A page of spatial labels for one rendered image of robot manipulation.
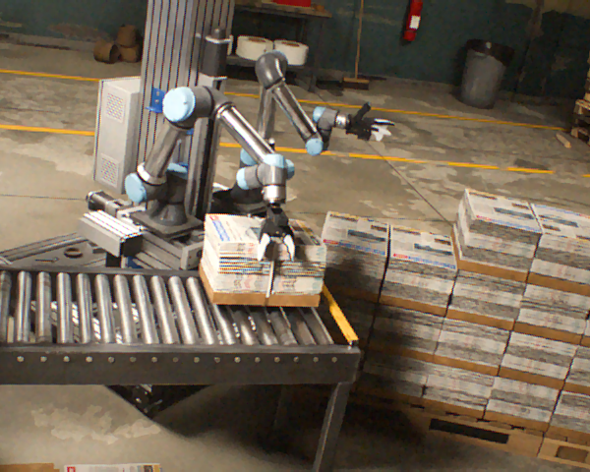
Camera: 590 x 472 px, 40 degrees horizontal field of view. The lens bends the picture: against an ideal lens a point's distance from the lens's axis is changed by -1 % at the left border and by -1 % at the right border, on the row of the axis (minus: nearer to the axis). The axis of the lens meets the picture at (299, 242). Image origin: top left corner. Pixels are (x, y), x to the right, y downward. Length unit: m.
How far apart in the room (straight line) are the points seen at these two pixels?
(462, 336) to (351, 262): 0.58
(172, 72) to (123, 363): 1.36
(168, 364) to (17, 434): 1.08
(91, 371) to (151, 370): 0.18
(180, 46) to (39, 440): 1.66
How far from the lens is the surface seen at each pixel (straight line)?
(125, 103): 3.59
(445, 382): 3.68
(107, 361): 2.53
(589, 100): 10.13
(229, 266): 2.72
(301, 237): 2.83
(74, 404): 3.63
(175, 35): 3.40
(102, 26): 9.64
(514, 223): 3.41
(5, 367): 2.53
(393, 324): 3.53
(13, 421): 3.54
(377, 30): 10.34
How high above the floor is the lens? 2.17
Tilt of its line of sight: 24 degrees down
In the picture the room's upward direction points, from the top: 11 degrees clockwise
